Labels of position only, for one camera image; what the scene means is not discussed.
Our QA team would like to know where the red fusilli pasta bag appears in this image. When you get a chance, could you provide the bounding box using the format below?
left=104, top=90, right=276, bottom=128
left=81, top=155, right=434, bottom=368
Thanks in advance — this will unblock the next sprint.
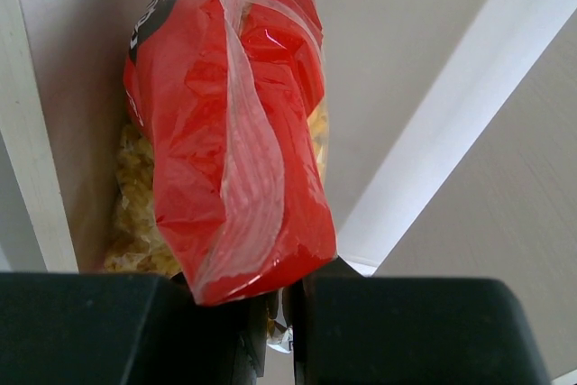
left=103, top=0, right=338, bottom=354

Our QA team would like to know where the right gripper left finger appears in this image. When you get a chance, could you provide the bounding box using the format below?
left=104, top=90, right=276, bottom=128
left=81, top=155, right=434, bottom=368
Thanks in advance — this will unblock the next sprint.
left=1, top=273, right=267, bottom=384

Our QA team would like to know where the white two-tier shelf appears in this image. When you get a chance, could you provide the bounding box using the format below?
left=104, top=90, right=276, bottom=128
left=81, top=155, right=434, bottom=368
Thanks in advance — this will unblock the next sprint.
left=1, top=0, right=576, bottom=384

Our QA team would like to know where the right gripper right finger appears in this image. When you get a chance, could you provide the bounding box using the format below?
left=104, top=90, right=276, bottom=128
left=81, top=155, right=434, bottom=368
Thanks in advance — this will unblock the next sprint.
left=285, top=259, right=550, bottom=384

